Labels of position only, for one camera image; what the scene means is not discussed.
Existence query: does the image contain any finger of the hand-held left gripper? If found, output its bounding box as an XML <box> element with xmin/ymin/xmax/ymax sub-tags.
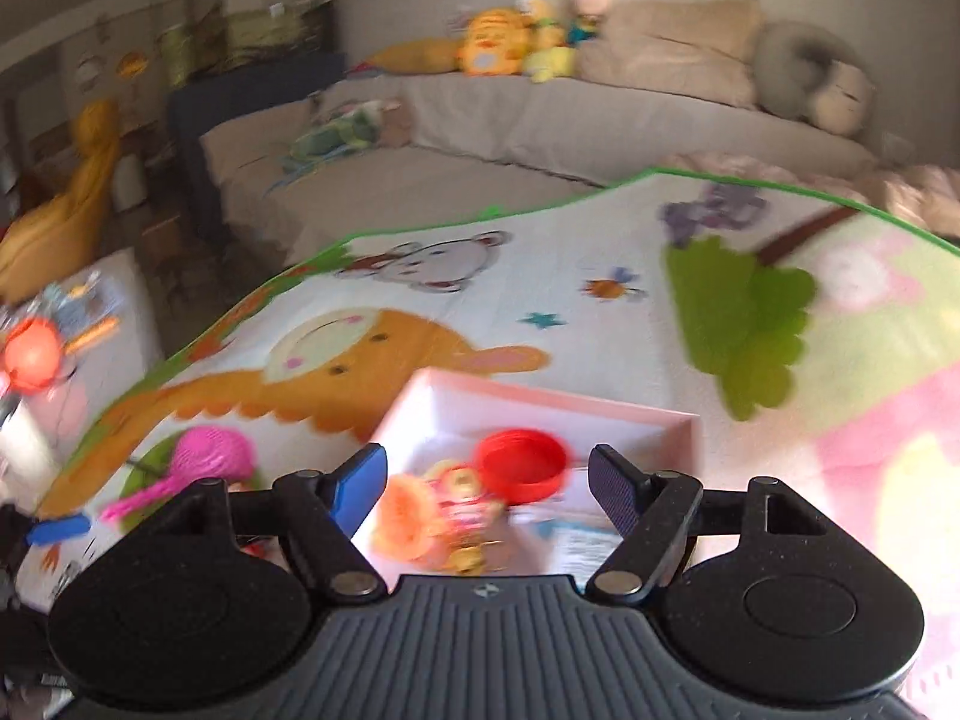
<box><xmin>0</xmin><ymin>502</ymin><xmax>89</xmax><ymax>593</ymax></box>

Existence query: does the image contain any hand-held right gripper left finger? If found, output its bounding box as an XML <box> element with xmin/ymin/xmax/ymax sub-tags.
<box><xmin>154</xmin><ymin>442</ymin><xmax>389</xmax><ymax>605</ymax></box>

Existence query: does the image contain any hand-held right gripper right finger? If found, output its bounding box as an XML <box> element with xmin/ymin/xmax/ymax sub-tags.
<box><xmin>585</xmin><ymin>444</ymin><xmax>826</xmax><ymax>605</ymax></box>

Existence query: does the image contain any orange plastic toy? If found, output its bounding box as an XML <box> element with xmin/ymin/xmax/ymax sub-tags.
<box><xmin>371</xmin><ymin>474</ymin><xmax>443</xmax><ymax>563</ymax></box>

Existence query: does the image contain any blue printed packet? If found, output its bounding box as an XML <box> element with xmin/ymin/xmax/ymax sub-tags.
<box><xmin>540</xmin><ymin>510</ymin><xmax>625</xmax><ymax>586</ymax></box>

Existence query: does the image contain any red round toy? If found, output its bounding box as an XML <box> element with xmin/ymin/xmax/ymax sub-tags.
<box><xmin>474</xmin><ymin>427</ymin><xmax>571</xmax><ymax>505</ymax></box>

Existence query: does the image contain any gold and pink toy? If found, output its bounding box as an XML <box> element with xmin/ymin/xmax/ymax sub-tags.
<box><xmin>424</xmin><ymin>461</ymin><xmax>507</xmax><ymax>578</ymax></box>

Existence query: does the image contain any pink cardboard box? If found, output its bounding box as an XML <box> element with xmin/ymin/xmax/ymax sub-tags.
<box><xmin>352</xmin><ymin>367</ymin><xmax>706</xmax><ymax>593</ymax></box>

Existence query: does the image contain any pink plastic net scoop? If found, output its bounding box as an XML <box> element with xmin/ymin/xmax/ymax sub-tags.
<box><xmin>97</xmin><ymin>426</ymin><xmax>256</xmax><ymax>522</ymax></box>

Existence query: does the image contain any orange ball toy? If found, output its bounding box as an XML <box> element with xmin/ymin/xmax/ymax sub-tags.
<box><xmin>0</xmin><ymin>315</ymin><xmax>65</xmax><ymax>395</ymax></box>

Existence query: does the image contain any white side table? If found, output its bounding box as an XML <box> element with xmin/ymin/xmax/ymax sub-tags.
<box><xmin>0</xmin><ymin>247</ymin><xmax>166</xmax><ymax>496</ymax></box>

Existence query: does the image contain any printed cartoon play mat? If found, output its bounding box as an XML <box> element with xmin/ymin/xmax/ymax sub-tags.
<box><xmin>15</xmin><ymin>165</ymin><xmax>960</xmax><ymax>706</ymax></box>

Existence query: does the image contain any green plush toy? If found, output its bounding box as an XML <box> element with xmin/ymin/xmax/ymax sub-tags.
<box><xmin>281</xmin><ymin>97</ymin><xmax>387</xmax><ymax>173</ymax></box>

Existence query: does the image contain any brown plush toy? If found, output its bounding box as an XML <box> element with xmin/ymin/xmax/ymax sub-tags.
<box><xmin>382</xmin><ymin>101</ymin><xmax>417</xmax><ymax>147</ymax></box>

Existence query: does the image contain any grey sofa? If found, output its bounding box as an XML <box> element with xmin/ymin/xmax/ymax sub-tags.
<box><xmin>199</xmin><ymin>67</ymin><xmax>882</xmax><ymax>256</ymax></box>

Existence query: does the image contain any dark cabinet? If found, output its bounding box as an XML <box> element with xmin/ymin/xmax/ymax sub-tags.
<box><xmin>169</xmin><ymin>52</ymin><xmax>346</xmax><ymax>256</ymax></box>

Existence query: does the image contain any long yellow pillow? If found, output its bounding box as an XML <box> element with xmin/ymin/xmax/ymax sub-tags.
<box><xmin>367</xmin><ymin>37</ymin><xmax>466</xmax><ymax>76</ymax></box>

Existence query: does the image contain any yellow duck plush toy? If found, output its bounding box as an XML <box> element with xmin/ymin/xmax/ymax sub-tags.
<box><xmin>521</xmin><ymin>0</ymin><xmax>578</xmax><ymax>83</ymax></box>

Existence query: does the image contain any beige pillow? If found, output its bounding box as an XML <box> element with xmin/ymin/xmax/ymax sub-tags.
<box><xmin>577</xmin><ymin>0</ymin><xmax>766</xmax><ymax>110</ymax></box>

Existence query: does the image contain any white bear plush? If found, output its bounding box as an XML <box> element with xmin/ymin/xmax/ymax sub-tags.
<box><xmin>814</xmin><ymin>60</ymin><xmax>878</xmax><ymax>137</ymax></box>

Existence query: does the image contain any grey neck pillow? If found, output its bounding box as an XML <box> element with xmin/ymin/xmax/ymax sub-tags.
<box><xmin>754</xmin><ymin>19</ymin><xmax>871</xmax><ymax>117</ymax></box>

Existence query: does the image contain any yellow duck plush backpack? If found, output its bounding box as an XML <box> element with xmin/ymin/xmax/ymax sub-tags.
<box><xmin>459</xmin><ymin>7</ymin><xmax>545</xmax><ymax>77</ymax></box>

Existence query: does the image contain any glass fish tank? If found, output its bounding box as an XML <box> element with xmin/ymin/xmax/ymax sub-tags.
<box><xmin>154</xmin><ymin>0</ymin><xmax>338</xmax><ymax>87</ymax></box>

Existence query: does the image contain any small doll with blue outfit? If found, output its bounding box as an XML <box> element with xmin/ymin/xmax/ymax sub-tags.
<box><xmin>566</xmin><ymin>0</ymin><xmax>616</xmax><ymax>46</ymax></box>

